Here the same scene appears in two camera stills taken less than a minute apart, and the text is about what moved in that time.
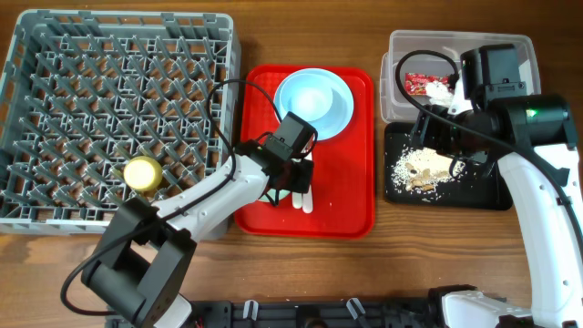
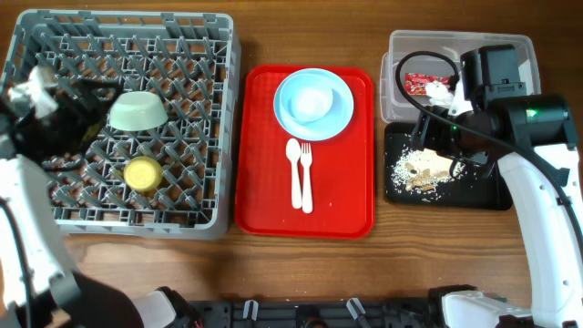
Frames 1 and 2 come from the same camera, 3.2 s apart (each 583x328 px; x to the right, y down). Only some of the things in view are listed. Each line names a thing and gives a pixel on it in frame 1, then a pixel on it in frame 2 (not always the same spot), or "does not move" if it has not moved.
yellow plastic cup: x=142 y=173 does not move
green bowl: x=282 y=194 -> x=138 y=111
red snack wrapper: x=415 y=83 does not move
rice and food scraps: x=422 y=169 does not move
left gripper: x=303 y=185 -> x=88 y=120
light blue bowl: x=309 y=97 does not move
